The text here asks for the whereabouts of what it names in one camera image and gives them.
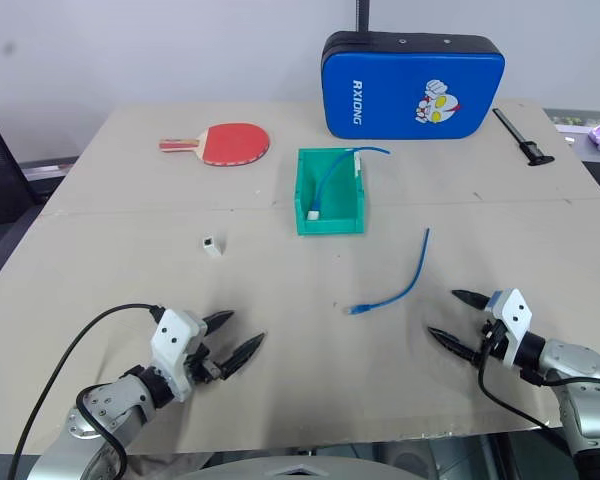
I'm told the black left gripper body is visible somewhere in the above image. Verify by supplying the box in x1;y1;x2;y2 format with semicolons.
183;319;227;386

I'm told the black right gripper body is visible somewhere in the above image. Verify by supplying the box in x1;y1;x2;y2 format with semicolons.
472;318;512;370

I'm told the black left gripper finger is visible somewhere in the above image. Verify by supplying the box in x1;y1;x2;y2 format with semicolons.
202;310;237;334
218;332;267;380

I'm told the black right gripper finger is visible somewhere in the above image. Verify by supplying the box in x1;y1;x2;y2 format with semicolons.
426;326;482;365
451;289;489;311

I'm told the grey rounded robot body shell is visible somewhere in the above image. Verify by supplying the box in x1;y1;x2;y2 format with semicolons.
177;451;424;480

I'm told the green plastic bin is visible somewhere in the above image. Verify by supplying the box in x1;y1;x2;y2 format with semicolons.
293;147;368;238

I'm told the black caliper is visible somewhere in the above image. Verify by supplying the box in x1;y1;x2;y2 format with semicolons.
492;107;557;168

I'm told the red table tennis paddle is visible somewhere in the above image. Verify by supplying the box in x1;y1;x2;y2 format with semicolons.
158;122;273;167

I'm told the blue RXIONG kick pad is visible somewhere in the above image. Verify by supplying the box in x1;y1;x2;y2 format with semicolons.
320;30;507;142

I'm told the black pole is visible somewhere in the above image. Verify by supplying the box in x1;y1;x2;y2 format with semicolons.
353;0;372;35

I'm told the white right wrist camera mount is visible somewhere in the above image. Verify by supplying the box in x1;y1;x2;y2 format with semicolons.
483;288;534;370

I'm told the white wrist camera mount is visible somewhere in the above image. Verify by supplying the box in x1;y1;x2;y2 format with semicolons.
483;288;534;370
150;308;207;403

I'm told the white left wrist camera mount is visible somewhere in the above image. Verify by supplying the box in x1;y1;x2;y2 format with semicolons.
150;308;207;403

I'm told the blue ethernet cable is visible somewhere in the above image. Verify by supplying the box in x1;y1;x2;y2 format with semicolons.
347;227;432;317

